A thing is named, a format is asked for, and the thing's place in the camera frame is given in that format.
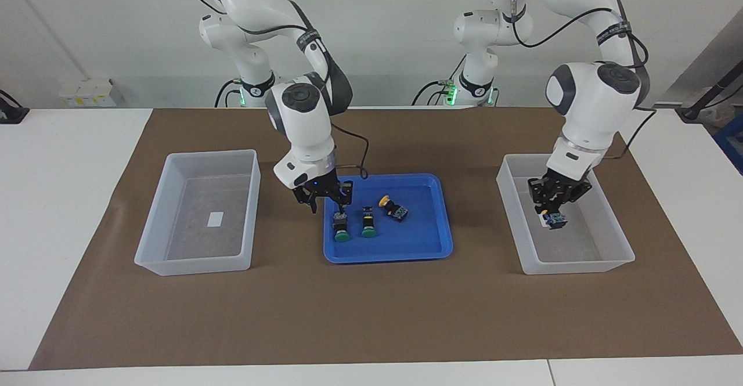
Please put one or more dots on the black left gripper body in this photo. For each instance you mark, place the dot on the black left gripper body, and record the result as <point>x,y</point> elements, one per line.
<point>560,188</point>

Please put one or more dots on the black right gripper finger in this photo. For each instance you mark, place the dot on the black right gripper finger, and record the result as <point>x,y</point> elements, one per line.
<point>313,206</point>
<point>342,206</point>

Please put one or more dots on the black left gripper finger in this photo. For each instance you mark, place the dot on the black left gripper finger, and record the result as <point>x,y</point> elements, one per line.
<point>559,208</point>
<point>541,208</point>

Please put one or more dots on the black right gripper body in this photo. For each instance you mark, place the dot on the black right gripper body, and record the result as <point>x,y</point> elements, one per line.
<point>322,187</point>

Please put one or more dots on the yellow push button switch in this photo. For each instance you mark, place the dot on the yellow push button switch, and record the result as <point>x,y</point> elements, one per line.
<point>557,219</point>
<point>395,209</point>

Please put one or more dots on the green push button switch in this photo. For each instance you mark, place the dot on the green push button switch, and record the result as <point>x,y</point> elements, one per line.
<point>368,222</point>
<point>341,227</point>

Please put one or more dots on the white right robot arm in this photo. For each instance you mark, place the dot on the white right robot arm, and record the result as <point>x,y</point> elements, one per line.
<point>302,119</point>

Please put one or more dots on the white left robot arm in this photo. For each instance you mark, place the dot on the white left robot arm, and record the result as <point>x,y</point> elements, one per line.
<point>592,101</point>

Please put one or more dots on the translucent white plastic box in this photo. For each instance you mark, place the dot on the translucent white plastic box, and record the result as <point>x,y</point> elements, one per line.
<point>197,241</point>
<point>580,246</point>

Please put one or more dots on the blue plastic tray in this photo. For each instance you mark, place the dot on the blue plastic tray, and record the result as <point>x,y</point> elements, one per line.
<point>406,244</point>

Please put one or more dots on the brown table mat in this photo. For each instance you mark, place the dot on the brown table mat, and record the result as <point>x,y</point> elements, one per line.
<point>371,316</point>

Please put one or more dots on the blue plastic crate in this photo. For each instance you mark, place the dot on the blue plastic crate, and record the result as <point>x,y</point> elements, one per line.
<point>732,142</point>

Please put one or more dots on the black stand pole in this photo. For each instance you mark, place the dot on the black stand pole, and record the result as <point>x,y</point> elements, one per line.
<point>711,93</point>

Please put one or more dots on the white power strip box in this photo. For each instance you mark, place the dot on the white power strip box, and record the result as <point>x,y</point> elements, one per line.
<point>87,93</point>

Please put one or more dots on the black bracket on table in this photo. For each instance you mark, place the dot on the black bracket on table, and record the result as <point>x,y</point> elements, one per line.
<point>10,110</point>

